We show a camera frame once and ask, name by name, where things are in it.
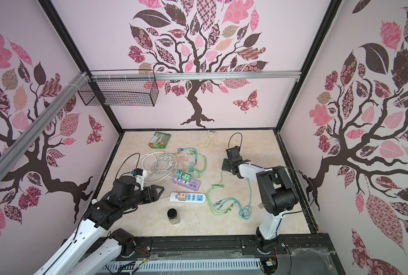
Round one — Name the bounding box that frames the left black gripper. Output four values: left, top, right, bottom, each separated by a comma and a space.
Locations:
122, 184, 165, 212

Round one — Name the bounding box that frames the pink charger plug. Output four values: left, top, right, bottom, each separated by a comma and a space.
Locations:
176, 192, 187, 201

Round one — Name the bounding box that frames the teal charger plug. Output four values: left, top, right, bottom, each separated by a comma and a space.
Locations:
175, 170, 183, 179

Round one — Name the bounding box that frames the light green charger plug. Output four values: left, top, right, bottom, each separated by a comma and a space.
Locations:
182, 173, 191, 182

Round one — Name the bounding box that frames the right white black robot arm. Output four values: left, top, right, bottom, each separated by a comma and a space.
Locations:
222, 146, 299, 253

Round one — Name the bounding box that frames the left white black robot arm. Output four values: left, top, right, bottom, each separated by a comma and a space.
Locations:
36, 176, 165, 275

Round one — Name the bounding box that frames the black lid glass jar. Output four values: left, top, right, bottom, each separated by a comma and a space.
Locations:
167, 208, 181, 225

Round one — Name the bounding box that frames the white blue power strip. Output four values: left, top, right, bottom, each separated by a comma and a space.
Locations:
169, 192, 206, 204

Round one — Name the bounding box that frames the beige vegetable peeler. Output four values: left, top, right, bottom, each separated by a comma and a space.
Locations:
205, 130, 216, 146

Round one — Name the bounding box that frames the purple power strip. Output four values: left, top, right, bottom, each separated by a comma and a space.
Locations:
172, 176, 201, 192

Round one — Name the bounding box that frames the green snack packet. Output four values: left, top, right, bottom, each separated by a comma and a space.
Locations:
148, 132, 171, 149

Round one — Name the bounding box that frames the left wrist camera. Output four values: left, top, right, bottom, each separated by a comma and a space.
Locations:
131, 168, 147, 190

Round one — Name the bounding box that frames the pink charging cable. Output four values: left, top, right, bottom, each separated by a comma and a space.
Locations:
174, 152, 191, 198

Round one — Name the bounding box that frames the white coiled power cord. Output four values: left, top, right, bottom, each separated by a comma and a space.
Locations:
135, 151, 179, 183

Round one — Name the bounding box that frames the teal charging cable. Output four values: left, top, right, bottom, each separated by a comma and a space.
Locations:
176, 147, 208, 176

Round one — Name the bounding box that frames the aqua charging cable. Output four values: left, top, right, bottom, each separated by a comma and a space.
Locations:
238, 176, 253, 220

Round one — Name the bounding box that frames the white slotted cable duct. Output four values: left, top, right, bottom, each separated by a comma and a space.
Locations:
96, 258, 263, 275

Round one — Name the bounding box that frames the black wire basket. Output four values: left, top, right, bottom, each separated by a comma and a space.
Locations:
78, 69, 159, 107

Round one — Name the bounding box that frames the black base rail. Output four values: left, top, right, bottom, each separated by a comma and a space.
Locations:
83, 233, 328, 257

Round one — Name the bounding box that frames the rear aluminium rail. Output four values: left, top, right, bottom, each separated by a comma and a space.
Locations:
91, 71, 301, 81

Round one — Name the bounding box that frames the aluminium rail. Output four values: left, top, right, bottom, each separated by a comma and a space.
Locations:
91, 71, 301, 81
0, 72, 89, 182

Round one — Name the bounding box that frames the left aluminium rail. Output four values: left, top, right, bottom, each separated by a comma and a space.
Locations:
0, 72, 89, 182

